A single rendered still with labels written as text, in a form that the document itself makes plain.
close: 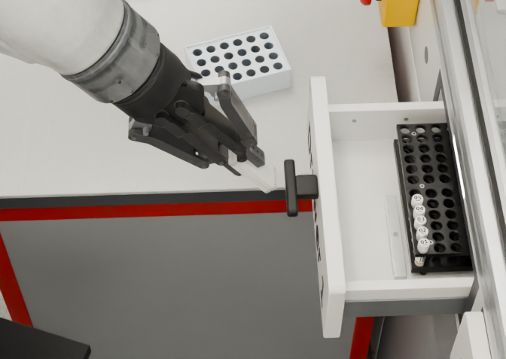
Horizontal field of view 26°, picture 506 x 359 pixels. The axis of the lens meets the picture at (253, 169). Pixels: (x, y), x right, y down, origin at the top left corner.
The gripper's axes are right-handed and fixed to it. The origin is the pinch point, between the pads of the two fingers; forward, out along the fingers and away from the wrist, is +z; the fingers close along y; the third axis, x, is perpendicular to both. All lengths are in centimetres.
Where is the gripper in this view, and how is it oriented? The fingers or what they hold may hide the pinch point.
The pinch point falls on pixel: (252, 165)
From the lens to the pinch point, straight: 117.8
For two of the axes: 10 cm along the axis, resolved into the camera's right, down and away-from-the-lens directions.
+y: 8.2, -3.6, -4.5
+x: -0.3, -8.1, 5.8
